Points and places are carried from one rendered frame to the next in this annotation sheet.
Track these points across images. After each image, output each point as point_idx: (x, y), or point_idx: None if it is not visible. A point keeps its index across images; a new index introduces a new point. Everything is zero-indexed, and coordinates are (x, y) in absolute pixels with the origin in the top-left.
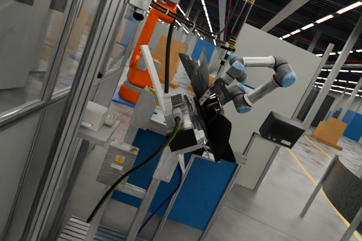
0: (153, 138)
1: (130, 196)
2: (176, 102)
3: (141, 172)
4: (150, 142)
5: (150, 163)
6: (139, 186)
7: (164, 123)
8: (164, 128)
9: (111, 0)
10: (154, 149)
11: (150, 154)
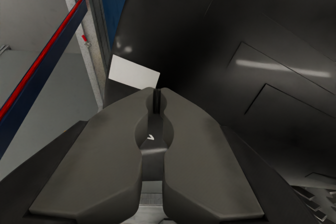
0: (110, 45)
1: None
2: None
3: None
4: (112, 41)
5: None
6: None
7: (90, 66)
8: (105, 57)
9: None
10: (112, 18)
11: (116, 17)
